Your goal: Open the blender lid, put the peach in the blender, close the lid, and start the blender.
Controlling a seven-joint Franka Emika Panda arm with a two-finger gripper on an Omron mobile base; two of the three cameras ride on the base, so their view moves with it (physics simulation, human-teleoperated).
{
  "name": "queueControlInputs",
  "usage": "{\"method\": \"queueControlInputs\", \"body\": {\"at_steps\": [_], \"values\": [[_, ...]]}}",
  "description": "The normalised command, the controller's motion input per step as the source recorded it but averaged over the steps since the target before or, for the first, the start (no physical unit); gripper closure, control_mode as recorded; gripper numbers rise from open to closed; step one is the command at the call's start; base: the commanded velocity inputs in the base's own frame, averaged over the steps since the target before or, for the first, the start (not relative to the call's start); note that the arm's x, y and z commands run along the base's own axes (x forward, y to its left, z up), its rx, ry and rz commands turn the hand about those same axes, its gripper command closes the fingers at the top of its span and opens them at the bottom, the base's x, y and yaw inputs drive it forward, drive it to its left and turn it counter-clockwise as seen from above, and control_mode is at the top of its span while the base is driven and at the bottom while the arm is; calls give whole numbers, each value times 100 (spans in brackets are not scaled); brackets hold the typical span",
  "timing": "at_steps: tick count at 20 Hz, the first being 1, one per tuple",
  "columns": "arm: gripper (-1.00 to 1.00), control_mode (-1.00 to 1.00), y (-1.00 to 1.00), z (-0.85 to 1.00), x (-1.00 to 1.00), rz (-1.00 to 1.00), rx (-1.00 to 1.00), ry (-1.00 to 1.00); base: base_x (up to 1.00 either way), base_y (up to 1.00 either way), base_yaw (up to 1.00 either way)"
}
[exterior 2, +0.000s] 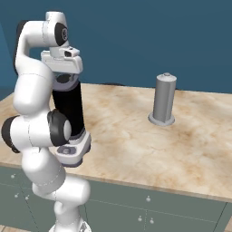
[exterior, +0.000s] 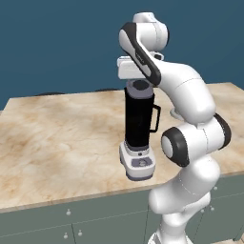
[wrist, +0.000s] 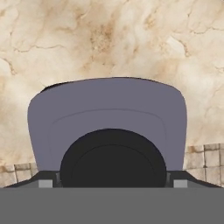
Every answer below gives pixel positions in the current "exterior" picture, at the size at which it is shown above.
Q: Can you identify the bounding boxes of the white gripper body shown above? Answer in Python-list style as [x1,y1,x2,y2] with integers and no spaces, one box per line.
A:
[116,55,149,81]

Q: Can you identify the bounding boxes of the white plate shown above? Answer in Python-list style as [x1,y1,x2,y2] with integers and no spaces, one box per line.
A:
[169,107,185,121]

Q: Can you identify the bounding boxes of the white blender base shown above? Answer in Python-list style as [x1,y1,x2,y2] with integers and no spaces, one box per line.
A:
[118,140,157,182]

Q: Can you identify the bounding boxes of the grey-green cupboard door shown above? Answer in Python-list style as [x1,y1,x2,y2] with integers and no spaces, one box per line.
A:
[71,210,150,244]
[190,192,244,244]
[0,223,74,244]

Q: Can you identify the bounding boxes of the grey blender lid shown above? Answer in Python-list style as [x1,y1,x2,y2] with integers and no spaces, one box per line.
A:
[126,79,156,97]

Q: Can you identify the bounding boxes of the grey-green narrow drawer front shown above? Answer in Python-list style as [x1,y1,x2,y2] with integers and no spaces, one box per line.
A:
[210,173,244,200]

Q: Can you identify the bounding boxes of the black blender jar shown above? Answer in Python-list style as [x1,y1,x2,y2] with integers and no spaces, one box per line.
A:
[124,88,162,149]

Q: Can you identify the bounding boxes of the grey-green wide drawer front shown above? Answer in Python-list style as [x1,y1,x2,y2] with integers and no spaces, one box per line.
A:
[0,190,151,238]

